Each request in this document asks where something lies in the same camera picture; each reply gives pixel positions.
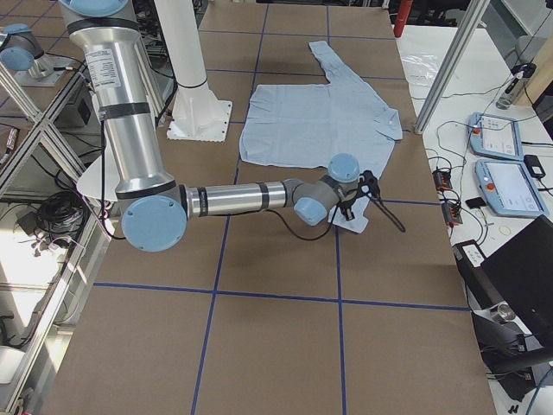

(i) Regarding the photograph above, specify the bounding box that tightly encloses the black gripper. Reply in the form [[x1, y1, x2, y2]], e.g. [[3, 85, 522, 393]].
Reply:
[[337, 189, 360, 221]]

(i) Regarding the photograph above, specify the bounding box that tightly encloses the light blue button shirt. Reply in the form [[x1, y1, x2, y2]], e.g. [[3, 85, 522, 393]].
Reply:
[[238, 40, 404, 235]]

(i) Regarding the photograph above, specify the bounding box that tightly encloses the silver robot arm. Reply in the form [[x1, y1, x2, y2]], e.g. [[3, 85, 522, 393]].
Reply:
[[60, 1, 360, 252]]

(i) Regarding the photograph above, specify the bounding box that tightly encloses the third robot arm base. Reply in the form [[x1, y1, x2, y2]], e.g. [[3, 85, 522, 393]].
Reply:
[[1, 23, 61, 86]]

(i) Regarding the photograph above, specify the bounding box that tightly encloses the clear plastic bag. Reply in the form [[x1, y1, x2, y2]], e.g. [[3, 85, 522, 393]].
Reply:
[[400, 51, 443, 87]]

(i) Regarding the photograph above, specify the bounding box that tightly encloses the far blue teach pendant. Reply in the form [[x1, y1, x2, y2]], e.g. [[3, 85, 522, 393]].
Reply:
[[468, 112, 524, 161]]

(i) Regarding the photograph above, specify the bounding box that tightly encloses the blue teach pendant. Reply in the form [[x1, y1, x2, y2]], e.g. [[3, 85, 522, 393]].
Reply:
[[468, 112, 524, 161], [474, 159, 550, 218]]

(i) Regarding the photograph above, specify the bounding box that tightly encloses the near blue teach pendant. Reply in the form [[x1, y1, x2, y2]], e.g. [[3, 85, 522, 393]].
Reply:
[[474, 159, 550, 218]]

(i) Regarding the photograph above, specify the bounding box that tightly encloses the white column base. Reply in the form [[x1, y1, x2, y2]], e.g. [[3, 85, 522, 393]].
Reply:
[[152, 0, 233, 143]]

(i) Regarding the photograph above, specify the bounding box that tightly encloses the clear water bottle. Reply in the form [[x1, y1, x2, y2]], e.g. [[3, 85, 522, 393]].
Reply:
[[496, 71, 524, 110]]

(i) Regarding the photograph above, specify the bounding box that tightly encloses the black power adapter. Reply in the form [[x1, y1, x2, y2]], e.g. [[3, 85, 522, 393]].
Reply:
[[524, 155, 546, 179]]

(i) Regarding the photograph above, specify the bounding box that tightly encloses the black laptop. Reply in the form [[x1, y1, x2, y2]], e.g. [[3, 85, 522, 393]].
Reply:
[[453, 215, 552, 335]]

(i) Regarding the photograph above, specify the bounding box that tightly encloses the red cylinder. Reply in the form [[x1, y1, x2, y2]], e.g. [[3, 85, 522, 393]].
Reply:
[[393, 0, 413, 38]]

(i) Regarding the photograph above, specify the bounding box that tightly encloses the white curved chair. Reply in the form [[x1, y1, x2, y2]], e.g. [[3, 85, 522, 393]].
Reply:
[[77, 158, 120, 201]]

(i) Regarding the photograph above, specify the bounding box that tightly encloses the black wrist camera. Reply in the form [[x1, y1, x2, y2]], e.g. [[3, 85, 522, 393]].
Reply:
[[361, 170, 381, 201]]

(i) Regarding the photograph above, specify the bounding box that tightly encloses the aluminium frame post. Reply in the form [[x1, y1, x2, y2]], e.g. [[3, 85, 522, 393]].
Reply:
[[413, 0, 490, 135]]

